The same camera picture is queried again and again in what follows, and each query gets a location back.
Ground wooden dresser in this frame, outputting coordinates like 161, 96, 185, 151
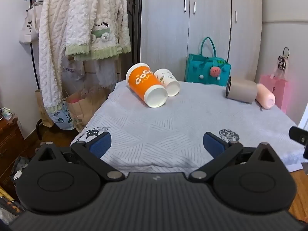
0, 115, 25, 193

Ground teal felt handbag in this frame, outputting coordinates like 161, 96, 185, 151
185, 37, 232, 86

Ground white fleece top dog patch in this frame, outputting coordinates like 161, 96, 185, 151
64, 0, 132, 61

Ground pink cup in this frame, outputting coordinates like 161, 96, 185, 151
255, 83, 276, 110

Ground large brown paper bag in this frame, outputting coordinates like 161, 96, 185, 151
66, 87, 111, 132

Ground grey wardrobe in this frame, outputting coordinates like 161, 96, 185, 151
140, 0, 263, 84

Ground white cable-knit fleece robe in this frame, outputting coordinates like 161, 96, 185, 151
38, 0, 75, 116

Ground pink paper gift bag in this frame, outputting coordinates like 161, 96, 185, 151
259, 73, 289, 114

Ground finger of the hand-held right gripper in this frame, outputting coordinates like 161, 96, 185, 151
289, 126, 308, 160

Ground grey patterned bed cover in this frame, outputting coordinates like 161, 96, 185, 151
70, 80, 308, 174

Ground cream canvas tote bag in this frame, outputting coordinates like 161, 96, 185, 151
19, 0, 44, 45

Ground orange paper cup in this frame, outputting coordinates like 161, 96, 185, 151
126, 63, 168, 108

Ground black coat rack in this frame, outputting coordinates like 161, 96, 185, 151
29, 0, 50, 141

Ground narrow brown paper bag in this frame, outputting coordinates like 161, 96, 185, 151
35, 88, 55, 128

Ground black hair ties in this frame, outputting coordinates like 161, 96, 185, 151
278, 47, 290, 71

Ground white printed paper cup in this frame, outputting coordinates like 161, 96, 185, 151
153, 69, 181, 98

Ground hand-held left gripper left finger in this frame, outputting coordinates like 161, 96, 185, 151
34, 131, 126, 182

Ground pale grey hanging garment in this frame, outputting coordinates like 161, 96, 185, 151
83, 56, 121, 88

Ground taupe tumbler cup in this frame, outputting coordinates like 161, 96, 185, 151
225, 76, 258, 105

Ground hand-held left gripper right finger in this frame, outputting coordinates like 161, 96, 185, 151
188, 131, 280, 182

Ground printed white plastic bag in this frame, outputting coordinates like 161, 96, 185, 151
49, 98, 75, 131

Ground black tripod pole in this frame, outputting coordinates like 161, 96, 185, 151
127, 0, 142, 66

